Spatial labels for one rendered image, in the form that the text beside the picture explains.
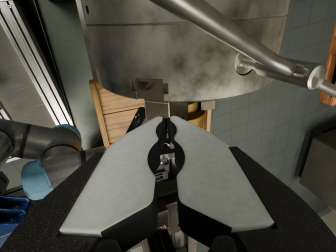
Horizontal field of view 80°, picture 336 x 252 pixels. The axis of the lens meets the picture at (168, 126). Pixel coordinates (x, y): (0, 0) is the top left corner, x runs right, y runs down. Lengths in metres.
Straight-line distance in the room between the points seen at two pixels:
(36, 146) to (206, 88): 0.37
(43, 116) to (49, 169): 0.95
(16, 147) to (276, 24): 0.49
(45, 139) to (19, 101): 0.86
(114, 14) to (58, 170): 0.28
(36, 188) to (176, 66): 0.32
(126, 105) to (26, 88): 0.80
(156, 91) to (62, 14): 0.68
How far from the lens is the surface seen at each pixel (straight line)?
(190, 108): 0.40
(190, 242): 1.26
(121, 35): 0.26
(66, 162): 0.42
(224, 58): 0.25
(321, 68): 0.22
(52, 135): 0.51
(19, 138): 0.50
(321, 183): 3.17
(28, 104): 1.35
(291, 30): 2.20
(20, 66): 1.30
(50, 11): 0.90
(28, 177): 0.44
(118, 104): 0.60
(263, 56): 0.17
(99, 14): 0.29
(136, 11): 0.25
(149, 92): 0.27
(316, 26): 2.43
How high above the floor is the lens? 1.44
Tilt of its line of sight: 56 degrees down
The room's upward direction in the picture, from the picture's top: 142 degrees clockwise
